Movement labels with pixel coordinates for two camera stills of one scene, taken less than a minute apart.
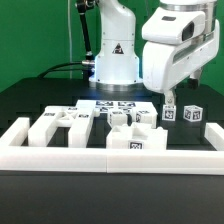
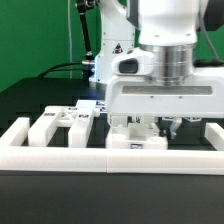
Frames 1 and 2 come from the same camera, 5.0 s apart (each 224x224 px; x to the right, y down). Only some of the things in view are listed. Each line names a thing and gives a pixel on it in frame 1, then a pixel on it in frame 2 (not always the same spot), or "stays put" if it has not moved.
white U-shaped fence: [15, 156] stays put
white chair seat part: [137, 135] stays put
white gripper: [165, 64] → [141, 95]
